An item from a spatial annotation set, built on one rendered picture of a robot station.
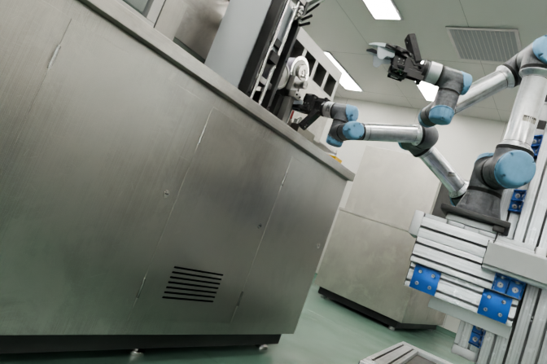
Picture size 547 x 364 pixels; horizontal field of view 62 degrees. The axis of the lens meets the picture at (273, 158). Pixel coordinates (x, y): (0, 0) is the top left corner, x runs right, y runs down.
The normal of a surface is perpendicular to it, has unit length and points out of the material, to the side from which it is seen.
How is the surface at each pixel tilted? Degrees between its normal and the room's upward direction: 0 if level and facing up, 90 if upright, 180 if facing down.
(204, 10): 90
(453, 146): 90
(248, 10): 90
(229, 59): 90
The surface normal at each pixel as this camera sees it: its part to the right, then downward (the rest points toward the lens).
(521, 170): -0.06, -0.01
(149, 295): 0.78, 0.21
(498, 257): -0.41, -0.27
